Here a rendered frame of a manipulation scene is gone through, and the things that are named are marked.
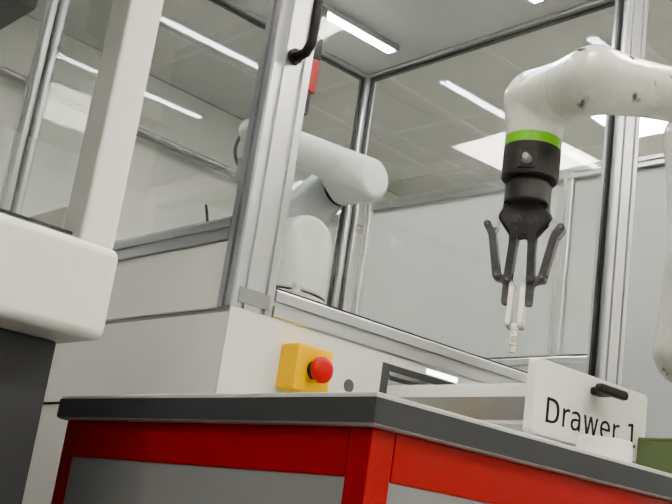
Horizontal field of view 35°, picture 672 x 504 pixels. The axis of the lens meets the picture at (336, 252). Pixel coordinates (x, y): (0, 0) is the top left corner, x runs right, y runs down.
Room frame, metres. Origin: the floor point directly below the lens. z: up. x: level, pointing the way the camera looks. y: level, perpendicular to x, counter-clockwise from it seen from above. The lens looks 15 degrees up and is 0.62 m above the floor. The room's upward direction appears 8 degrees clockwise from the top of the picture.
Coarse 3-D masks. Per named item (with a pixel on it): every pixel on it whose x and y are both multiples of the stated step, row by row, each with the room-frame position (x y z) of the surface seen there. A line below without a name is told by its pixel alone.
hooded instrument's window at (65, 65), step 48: (0, 0) 1.04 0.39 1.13; (48, 0) 1.07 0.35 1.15; (96, 0) 1.10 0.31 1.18; (0, 48) 1.04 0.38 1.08; (48, 48) 1.08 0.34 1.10; (96, 48) 1.11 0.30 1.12; (0, 96) 1.05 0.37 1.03; (48, 96) 1.09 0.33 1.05; (96, 96) 1.12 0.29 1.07; (0, 144) 1.06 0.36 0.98; (48, 144) 1.09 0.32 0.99; (96, 144) 1.13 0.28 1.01; (0, 192) 1.07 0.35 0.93; (48, 192) 1.10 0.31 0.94
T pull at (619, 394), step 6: (600, 384) 1.57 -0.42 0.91; (594, 390) 1.60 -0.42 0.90; (600, 390) 1.57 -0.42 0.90; (606, 390) 1.57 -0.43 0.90; (612, 390) 1.58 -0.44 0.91; (618, 390) 1.59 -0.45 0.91; (600, 396) 1.61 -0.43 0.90; (606, 396) 1.61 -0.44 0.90; (612, 396) 1.59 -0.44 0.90; (618, 396) 1.59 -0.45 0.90; (624, 396) 1.60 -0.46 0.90
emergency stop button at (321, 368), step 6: (318, 360) 1.59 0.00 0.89; (324, 360) 1.59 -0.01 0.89; (312, 366) 1.59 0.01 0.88; (318, 366) 1.58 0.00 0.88; (324, 366) 1.59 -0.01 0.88; (330, 366) 1.60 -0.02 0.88; (312, 372) 1.59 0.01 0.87; (318, 372) 1.58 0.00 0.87; (324, 372) 1.59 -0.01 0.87; (330, 372) 1.60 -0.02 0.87; (318, 378) 1.59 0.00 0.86; (324, 378) 1.59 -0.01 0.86; (330, 378) 1.60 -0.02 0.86
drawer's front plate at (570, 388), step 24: (528, 384) 1.53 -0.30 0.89; (552, 384) 1.55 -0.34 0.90; (576, 384) 1.58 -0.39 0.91; (528, 408) 1.53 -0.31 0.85; (552, 408) 1.55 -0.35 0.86; (576, 408) 1.59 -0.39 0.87; (600, 408) 1.63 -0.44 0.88; (624, 408) 1.67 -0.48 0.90; (528, 432) 1.53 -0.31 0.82; (552, 432) 1.55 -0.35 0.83; (576, 432) 1.59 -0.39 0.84; (624, 432) 1.67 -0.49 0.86
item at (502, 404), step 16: (448, 384) 1.68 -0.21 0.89; (464, 384) 1.65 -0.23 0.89; (480, 384) 1.63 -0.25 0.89; (496, 384) 1.60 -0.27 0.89; (512, 384) 1.58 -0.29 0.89; (416, 400) 1.72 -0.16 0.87; (432, 400) 1.70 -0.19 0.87; (448, 400) 1.67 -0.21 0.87; (464, 400) 1.65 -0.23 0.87; (480, 400) 1.62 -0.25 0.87; (496, 400) 1.60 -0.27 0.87; (512, 400) 1.57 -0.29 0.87; (480, 416) 1.62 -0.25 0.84; (496, 416) 1.59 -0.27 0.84; (512, 416) 1.57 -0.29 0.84
